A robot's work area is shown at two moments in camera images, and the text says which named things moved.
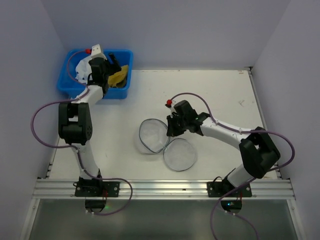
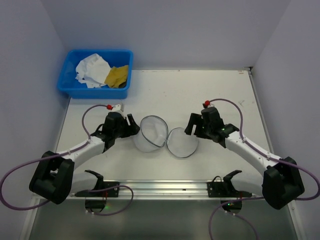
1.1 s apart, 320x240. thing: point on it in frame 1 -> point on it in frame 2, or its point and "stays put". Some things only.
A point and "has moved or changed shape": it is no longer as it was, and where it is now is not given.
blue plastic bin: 67,80 stays put
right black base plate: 218,189 stays put
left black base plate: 97,189 stays put
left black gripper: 110,65 -> 129,126
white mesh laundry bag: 179,154 has moved or changed shape
